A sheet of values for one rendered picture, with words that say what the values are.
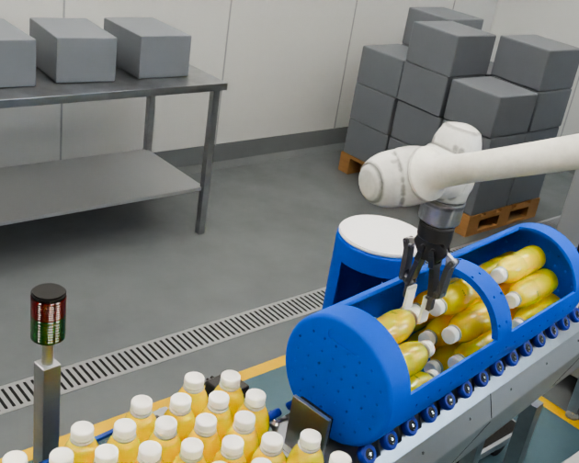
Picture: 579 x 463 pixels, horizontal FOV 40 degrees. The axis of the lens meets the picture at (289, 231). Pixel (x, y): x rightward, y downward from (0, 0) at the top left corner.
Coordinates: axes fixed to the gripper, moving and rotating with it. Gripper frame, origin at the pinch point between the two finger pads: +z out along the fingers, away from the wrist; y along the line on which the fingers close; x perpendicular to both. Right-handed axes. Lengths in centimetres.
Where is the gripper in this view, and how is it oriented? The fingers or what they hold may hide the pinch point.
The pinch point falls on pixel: (416, 304)
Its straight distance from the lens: 176.7
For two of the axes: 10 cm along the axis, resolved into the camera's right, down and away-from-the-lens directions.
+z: -1.5, 8.9, 4.2
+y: -7.0, -4.0, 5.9
